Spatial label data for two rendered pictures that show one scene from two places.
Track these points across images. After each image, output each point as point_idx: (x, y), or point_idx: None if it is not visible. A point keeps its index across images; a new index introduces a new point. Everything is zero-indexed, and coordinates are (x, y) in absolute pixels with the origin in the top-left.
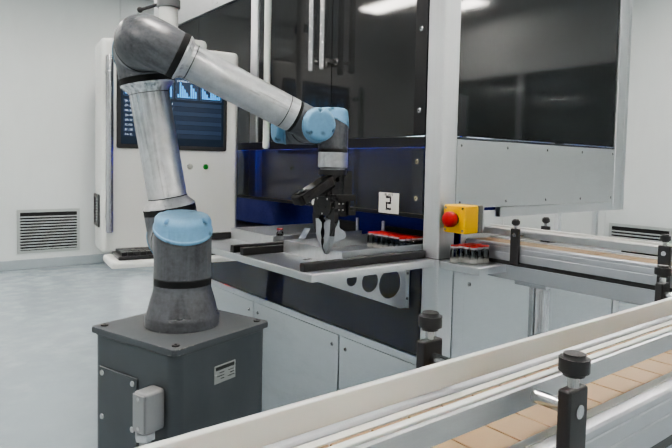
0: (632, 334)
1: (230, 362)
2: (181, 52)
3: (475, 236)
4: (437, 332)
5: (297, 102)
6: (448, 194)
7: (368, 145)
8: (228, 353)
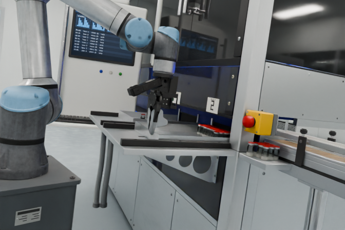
0: None
1: (35, 209)
2: None
3: (285, 138)
4: (231, 206)
5: (123, 12)
6: (252, 102)
7: (206, 64)
8: (34, 201)
